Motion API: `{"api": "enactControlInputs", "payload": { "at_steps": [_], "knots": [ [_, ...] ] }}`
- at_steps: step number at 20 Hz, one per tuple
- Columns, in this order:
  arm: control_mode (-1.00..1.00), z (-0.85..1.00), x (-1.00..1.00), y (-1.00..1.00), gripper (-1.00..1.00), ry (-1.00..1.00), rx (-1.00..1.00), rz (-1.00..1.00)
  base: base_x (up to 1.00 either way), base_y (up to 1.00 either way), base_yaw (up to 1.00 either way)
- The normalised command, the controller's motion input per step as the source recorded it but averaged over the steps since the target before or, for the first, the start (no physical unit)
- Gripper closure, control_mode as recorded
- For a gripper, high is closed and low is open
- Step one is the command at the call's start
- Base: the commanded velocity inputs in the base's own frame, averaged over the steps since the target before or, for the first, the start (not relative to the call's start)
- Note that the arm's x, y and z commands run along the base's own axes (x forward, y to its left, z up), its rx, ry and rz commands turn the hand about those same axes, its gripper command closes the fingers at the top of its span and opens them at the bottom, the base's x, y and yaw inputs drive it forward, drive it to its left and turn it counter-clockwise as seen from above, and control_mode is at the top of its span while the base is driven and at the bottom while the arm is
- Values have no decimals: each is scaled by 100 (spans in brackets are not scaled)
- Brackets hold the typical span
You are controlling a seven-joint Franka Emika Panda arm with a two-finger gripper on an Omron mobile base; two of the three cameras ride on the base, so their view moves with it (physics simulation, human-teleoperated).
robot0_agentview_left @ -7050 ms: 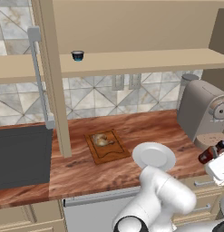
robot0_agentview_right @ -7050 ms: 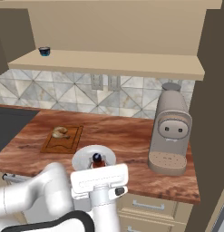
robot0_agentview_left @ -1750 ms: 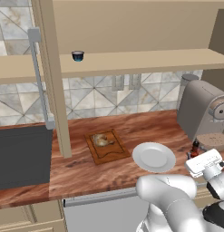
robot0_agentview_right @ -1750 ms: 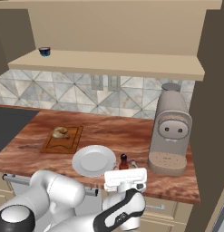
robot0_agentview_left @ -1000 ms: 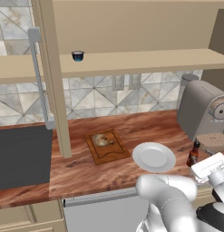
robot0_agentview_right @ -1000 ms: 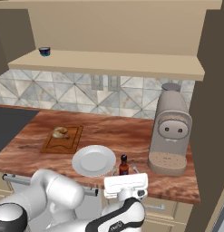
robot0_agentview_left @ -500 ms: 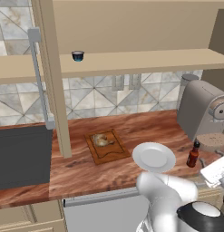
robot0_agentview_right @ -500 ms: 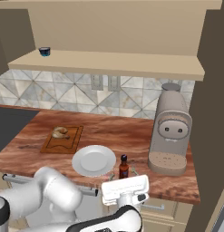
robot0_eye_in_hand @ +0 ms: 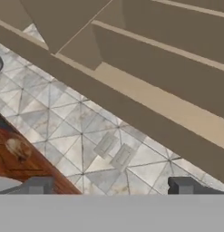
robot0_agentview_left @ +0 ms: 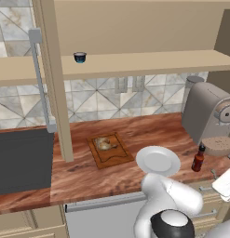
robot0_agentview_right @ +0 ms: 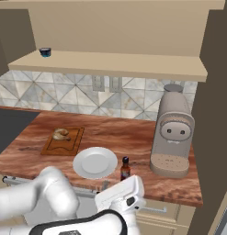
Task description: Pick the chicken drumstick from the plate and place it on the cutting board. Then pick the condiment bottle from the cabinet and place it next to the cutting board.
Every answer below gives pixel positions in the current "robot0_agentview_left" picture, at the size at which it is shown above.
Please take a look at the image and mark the grey drawer handle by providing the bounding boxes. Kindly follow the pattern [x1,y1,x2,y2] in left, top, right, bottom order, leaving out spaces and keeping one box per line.
[197,184,214,192]
[194,209,219,218]

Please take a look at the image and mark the beige drawer front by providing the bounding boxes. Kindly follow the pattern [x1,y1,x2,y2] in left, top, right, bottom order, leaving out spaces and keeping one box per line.
[186,178,227,208]
[191,201,230,238]

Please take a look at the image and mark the wooden cutting board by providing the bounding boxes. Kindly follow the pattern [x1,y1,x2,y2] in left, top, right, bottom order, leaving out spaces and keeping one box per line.
[86,131,136,170]

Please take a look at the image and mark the grey wall outlet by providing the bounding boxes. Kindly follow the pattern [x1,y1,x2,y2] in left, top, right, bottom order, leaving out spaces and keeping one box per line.
[131,75,146,93]
[114,76,129,94]

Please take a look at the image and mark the dark grey sink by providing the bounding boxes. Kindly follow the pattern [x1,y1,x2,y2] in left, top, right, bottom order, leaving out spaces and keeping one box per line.
[0,127,56,197]

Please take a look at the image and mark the grey dishwasher handle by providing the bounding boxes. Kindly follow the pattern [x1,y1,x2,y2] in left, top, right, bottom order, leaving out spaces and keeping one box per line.
[63,192,148,214]

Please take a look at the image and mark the beige open wall cabinet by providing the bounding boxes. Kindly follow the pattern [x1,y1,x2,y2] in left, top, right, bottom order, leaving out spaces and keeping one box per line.
[0,0,230,94]

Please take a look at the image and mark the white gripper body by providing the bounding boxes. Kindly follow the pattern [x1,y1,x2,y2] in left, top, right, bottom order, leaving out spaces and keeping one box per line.
[211,164,230,203]

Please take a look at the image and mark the grey coffee machine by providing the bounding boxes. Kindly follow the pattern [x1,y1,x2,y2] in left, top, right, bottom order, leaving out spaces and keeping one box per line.
[181,75,230,158]

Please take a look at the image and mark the small blue bowl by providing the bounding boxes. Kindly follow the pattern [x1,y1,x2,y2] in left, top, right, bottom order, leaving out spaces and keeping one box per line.
[73,51,88,64]

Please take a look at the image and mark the white round plate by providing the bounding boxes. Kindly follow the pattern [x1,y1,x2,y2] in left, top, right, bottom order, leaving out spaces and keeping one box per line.
[135,145,182,178]

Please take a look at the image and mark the beige cabinet door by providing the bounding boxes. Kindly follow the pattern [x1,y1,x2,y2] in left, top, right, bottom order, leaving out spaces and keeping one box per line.
[31,0,74,164]

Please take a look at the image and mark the grey cabinet door handle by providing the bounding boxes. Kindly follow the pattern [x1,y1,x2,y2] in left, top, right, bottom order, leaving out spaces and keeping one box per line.
[28,28,58,134]

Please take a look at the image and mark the white dishwasher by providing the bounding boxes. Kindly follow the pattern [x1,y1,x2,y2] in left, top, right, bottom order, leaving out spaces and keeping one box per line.
[62,191,149,238]

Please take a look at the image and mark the beige base cupboard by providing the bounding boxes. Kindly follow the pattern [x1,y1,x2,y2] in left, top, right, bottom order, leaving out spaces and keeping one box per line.
[0,205,70,238]

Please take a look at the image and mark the red condiment bottle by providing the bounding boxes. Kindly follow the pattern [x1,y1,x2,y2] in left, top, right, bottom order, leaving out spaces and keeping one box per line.
[190,144,207,173]

